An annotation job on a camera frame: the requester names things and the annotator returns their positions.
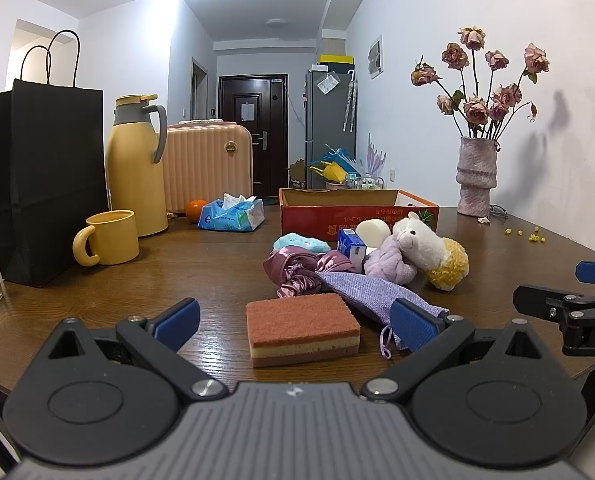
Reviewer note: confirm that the white wall panel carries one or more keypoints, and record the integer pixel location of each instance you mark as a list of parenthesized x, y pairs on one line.
[(375, 57)]

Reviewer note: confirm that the grey side door frame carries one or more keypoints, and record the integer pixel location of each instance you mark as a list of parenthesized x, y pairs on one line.
[(199, 90)]

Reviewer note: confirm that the orange fruit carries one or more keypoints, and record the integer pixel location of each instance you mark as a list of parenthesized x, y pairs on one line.
[(195, 210)]

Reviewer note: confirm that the blue tissue pack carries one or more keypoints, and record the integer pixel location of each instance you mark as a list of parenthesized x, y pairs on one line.
[(227, 219)]

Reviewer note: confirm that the plastic document bag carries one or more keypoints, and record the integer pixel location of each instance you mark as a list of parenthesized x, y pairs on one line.
[(327, 83)]

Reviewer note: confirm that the white foam block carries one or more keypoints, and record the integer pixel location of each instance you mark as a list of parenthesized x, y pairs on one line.
[(372, 232)]

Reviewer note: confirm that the grey refrigerator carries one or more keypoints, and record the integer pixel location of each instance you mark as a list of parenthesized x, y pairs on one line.
[(327, 125)]

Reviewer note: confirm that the round ceiling lamp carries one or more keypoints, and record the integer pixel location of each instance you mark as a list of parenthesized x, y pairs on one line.
[(276, 22)]

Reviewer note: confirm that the pink textured vase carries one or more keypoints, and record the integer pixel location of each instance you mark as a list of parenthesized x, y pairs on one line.
[(475, 180)]

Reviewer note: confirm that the lavender fleece towel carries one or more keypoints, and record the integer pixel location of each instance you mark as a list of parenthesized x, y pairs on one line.
[(387, 265)]

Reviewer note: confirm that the yellow thermos jug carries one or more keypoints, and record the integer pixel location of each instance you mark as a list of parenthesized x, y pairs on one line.
[(132, 175)]

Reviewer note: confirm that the white door notice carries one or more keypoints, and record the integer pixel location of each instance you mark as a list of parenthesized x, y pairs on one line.
[(247, 111)]

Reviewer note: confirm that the dried pink roses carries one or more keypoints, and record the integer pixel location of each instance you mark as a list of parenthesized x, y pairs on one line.
[(477, 110)]

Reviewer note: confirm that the pink ribbed suitcase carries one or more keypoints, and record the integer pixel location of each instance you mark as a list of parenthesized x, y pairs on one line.
[(202, 165)]

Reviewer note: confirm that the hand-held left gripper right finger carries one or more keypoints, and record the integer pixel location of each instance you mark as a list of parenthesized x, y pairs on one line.
[(415, 325)]

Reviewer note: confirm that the brown layered sponge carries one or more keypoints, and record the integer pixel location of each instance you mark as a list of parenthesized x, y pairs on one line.
[(297, 325)]

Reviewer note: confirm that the dark brown entrance door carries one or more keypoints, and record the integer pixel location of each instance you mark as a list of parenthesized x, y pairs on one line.
[(252, 150)]

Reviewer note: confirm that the red cardboard box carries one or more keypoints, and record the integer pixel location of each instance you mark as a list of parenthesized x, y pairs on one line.
[(317, 220)]

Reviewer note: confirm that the folded clear umbrella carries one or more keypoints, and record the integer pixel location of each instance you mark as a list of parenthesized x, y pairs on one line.
[(350, 102)]

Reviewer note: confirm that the yellow and black box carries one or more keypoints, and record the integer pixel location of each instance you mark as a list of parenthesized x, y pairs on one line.
[(336, 60)]

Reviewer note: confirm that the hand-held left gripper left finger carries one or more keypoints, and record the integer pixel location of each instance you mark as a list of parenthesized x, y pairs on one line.
[(180, 320)]

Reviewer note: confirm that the pile of blue bags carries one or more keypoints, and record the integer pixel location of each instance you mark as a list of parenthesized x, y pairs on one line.
[(340, 155)]

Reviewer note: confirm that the scattered yellow crumbs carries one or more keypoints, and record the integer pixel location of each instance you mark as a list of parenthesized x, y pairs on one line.
[(531, 236)]

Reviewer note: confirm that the purple feather wall decoration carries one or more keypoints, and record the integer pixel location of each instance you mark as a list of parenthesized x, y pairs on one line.
[(376, 155)]

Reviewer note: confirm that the white alpaca plush toy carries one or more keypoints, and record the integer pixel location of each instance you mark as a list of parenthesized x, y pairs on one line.
[(422, 245)]

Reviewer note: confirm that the yellow mug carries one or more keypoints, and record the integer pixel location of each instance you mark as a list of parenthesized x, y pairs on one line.
[(112, 240)]

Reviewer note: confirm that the blue fluffy cloth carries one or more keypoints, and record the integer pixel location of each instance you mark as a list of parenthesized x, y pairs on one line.
[(302, 242)]

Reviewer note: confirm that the open brown cardboard box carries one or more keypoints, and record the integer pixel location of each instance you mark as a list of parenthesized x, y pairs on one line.
[(297, 175)]

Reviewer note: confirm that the purple satin bonnet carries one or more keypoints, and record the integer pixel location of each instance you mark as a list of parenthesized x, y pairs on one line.
[(297, 270)]

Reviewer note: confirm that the yellow bag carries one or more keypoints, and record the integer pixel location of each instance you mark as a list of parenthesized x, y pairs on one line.
[(330, 172)]

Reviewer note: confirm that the small blue carton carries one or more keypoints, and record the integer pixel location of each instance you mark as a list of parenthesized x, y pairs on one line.
[(350, 249)]

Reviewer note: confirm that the black paper bag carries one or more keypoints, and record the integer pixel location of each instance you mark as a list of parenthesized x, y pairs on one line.
[(42, 185)]

